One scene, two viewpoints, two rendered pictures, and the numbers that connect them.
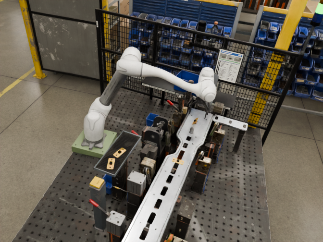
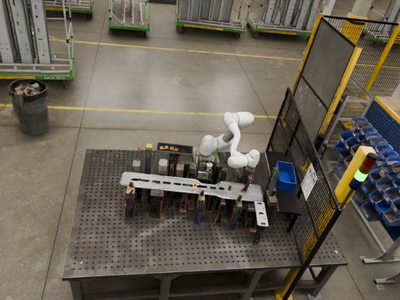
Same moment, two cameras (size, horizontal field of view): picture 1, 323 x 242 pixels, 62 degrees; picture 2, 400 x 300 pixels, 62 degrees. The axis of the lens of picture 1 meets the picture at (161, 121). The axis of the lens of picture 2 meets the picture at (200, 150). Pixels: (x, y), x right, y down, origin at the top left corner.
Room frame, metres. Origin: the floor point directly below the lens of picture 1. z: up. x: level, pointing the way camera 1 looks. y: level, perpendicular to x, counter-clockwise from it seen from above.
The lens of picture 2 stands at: (0.36, -2.26, 3.28)
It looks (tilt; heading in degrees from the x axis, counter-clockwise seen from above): 39 degrees down; 66
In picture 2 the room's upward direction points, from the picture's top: 11 degrees clockwise
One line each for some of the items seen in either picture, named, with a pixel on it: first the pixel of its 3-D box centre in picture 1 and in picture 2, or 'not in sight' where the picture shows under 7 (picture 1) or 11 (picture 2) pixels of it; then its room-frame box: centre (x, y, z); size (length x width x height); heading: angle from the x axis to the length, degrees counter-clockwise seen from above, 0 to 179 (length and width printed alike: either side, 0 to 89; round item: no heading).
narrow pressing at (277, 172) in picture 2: (208, 90); (273, 181); (1.99, -0.37, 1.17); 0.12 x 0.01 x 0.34; 73
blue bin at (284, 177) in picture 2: (192, 83); (284, 176); (2.21, -0.25, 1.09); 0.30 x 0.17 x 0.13; 67
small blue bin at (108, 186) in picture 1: (108, 184); not in sight; (1.23, 0.34, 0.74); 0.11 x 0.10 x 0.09; 163
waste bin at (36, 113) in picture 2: not in sight; (32, 108); (-0.39, 2.34, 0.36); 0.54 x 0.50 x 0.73; 81
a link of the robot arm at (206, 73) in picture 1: (206, 78); (252, 158); (1.73, -0.29, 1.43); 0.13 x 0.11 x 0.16; 3
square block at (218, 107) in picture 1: (215, 120); (268, 211); (1.97, -0.49, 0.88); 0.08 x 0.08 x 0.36; 73
